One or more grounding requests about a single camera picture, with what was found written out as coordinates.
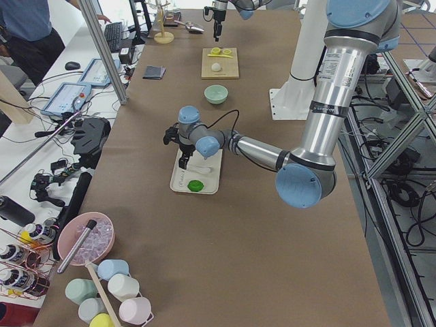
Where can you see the green cup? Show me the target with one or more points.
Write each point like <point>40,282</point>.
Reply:
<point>78,290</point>

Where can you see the person in blue shirt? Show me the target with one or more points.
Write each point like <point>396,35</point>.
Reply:
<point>28,37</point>

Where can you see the black tray at edge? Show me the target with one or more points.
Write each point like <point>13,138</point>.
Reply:
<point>171,19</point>

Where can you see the pink cup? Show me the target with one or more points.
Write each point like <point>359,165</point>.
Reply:
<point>135,310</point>

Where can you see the yellow plastic knife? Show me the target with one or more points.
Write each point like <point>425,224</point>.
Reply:
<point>220,56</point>

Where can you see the mint green bowl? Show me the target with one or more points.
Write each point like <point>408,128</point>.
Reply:
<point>216,94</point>

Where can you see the wooden cup rack stick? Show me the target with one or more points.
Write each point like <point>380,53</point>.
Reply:
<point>102,293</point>

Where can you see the white cup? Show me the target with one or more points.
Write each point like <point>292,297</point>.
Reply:
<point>123,287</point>

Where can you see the wooden mug tree stand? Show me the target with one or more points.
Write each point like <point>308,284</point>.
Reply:
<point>162,37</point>

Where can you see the aluminium frame post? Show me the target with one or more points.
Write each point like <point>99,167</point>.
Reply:
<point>90,16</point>

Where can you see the metal scoop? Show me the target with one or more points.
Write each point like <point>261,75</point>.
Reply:
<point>191,27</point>

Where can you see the white steamed bun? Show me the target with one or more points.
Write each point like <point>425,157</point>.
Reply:
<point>216,67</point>

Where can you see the blue cup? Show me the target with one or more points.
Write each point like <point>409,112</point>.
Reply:
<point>111,267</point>

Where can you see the white rabbit tray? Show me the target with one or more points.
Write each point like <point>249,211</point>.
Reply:
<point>180,177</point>

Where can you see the black keyboard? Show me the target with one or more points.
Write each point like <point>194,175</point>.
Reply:
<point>113,33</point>

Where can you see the pink bowl with ice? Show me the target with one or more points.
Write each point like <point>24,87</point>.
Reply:
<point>96,245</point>

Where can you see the black computer mouse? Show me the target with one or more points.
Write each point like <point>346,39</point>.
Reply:
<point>72,65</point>

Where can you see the metal tube black cap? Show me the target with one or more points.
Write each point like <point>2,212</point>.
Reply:
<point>75,247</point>

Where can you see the grey folded cloth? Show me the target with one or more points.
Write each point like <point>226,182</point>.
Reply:
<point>154,72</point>

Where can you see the teach pendant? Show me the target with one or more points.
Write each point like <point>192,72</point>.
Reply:
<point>68,98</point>
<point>95,74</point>

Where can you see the grey cup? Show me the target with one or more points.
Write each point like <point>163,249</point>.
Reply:
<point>89,308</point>

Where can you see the black bottle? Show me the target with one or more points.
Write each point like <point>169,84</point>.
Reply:
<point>14,212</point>

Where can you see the green lime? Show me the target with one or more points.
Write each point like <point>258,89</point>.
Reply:
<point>195,185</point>

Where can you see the copper wire bottle rack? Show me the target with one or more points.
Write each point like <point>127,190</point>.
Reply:
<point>27,261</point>

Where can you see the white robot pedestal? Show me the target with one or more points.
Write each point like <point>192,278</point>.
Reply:
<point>292,100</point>

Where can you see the teach pendant near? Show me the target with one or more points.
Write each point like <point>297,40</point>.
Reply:
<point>68,98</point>

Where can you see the yellow cup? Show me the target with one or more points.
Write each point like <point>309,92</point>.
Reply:
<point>101,320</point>

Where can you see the white ceramic spoon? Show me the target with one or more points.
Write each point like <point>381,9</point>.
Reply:
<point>200,170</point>

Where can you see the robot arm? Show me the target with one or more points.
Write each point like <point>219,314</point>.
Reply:
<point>243,7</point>
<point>306,174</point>

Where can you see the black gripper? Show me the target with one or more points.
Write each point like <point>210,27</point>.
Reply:
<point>187,148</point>
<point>217,18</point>

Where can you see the teach pendant far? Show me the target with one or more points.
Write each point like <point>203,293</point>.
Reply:
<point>95,74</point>

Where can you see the bamboo cutting board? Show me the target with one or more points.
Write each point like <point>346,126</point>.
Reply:
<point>229,67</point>

